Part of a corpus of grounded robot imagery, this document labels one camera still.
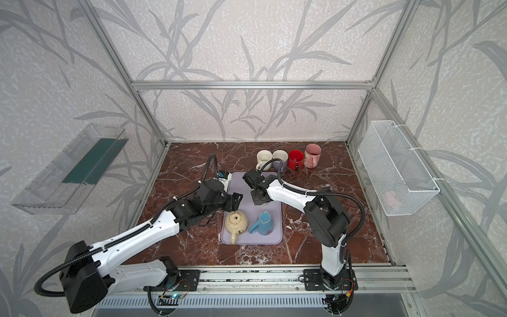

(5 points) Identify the white mug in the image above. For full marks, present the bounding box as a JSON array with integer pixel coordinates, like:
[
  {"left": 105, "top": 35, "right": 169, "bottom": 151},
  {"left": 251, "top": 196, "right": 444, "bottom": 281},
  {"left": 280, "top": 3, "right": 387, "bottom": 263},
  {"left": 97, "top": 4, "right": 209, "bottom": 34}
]
[{"left": 256, "top": 150, "right": 273, "bottom": 170}]

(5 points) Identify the lavender mug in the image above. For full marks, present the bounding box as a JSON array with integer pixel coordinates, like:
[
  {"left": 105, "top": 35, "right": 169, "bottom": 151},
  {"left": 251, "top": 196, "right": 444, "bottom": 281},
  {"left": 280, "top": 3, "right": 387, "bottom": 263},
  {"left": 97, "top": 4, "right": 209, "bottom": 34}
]
[{"left": 272, "top": 150, "right": 289, "bottom": 174}]

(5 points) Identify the red mug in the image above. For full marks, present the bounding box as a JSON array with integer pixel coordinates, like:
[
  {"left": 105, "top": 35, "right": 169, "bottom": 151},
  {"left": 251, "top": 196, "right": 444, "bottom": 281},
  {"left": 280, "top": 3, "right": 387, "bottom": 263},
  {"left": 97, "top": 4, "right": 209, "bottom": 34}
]
[{"left": 288, "top": 149, "right": 305, "bottom": 171}]

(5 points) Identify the pink patterned mug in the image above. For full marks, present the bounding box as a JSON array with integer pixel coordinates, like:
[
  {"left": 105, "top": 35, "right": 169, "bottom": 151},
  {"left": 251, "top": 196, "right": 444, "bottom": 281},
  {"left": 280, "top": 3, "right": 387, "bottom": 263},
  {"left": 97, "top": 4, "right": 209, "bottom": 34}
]
[{"left": 304, "top": 143, "right": 322, "bottom": 169}]

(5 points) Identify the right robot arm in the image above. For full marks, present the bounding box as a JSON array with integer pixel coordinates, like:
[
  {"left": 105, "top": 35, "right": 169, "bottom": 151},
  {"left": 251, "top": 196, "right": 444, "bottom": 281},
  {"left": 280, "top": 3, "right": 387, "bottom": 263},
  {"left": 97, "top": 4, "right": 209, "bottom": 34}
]
[{"left": 243, "top": 169, "right": 351, "bottom": 290}]

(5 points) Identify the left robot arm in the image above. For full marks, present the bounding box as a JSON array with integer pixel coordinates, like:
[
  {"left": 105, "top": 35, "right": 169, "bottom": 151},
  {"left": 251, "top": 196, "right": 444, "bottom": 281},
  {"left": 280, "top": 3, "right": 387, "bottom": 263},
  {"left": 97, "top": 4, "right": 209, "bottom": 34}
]
[{"left": 59, "top": 179, "right": 243, "bottom": 314}]

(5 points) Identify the blue mug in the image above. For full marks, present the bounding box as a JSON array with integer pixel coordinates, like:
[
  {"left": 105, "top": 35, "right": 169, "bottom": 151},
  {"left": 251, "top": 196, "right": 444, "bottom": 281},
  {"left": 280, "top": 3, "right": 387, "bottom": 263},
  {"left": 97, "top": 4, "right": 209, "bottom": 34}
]
[{"left": 249, "top": 211, "right": 274, "bottom": 236}]

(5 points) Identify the lavender plastic tray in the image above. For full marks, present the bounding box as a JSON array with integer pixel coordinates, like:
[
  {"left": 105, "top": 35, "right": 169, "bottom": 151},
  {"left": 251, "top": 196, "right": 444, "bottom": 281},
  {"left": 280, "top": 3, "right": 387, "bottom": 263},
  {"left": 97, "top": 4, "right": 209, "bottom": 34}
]
[{"left": 228, "top": 172, "right": 283, "bottom": 245}]

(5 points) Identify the cream teapot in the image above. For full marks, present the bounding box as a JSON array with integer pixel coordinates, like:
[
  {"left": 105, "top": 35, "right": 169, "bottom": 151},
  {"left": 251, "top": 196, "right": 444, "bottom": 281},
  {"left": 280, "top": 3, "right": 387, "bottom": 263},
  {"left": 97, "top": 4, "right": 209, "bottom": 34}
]
[{"left": 225, "top": 211, "right": 248, "bottom": 245}]

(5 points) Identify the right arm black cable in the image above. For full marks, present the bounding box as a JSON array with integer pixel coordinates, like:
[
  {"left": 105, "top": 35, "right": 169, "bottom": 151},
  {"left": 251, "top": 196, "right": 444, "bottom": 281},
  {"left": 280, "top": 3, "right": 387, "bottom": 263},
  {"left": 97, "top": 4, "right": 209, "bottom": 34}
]
[{"left": 259, "top": 158, "right": 366, "bottom": 274}]

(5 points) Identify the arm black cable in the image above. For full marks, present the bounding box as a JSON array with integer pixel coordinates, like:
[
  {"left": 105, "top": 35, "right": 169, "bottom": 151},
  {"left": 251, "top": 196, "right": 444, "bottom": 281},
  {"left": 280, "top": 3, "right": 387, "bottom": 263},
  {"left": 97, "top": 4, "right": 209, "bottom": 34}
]
[
  {"left": 259, "top": 158, "right": 366, "bottom": 274},
  {"left": 34, "top": 153, "right": 219, "bottom": 316}
]

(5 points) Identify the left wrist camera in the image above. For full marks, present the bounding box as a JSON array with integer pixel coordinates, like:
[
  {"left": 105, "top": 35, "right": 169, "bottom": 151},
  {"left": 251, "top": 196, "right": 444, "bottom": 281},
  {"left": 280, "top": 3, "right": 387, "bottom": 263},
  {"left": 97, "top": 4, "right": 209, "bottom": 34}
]
[{"left": 216, "top": 170, "right": 232, "bottom": 192}]

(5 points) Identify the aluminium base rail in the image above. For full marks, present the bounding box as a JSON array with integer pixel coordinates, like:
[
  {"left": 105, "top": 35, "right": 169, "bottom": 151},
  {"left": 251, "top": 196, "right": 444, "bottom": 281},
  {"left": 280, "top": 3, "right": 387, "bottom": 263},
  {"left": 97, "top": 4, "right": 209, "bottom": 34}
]
[{"left": 109, "top": 261, "right": 416, "bottom": 295}]

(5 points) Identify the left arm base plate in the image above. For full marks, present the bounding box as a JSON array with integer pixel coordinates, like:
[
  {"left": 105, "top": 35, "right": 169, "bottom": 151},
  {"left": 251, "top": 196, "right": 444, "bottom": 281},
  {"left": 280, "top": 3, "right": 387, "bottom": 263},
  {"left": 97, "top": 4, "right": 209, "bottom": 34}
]
[{"left": 151, "top": 269, "right": 201, "bottom": 292}]

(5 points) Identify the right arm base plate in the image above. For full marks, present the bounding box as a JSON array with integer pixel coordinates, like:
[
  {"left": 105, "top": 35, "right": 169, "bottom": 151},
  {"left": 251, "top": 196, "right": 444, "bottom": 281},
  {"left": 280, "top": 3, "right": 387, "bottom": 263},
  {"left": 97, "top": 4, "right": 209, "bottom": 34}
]
[{"left": 302, "top": 269, "right": 359, "bottom": 292}]

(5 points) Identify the white wire mesh basket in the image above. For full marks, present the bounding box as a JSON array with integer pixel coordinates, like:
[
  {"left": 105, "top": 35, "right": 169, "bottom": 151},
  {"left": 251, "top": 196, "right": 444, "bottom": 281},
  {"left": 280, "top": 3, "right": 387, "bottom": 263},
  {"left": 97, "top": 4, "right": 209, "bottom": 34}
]
[{"left": 359, "top": 120, "right": 440, "bottom": 217}]

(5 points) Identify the clear plastic wall bin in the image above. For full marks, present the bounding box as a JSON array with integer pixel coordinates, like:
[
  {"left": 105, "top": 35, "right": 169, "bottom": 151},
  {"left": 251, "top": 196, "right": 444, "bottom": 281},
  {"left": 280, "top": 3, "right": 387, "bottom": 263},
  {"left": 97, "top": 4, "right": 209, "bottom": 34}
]
[{"left": 11, "top": 124, "right": 129, "bottom": 215}]

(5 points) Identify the aluminium cage frame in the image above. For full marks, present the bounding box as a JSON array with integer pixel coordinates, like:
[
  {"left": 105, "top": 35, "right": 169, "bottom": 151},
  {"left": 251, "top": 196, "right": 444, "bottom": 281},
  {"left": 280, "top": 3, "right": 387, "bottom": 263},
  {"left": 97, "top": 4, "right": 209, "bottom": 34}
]
[{"left": 77, "top": 1, "right": 506, "bottom": 296}]

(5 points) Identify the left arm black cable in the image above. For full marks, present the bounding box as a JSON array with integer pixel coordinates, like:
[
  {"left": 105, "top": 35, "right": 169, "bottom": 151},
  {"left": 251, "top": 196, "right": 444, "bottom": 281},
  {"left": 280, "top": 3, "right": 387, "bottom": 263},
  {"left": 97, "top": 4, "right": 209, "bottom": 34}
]
[{"left": 34, "top": 153, "right": 219, "bottom": 316}]

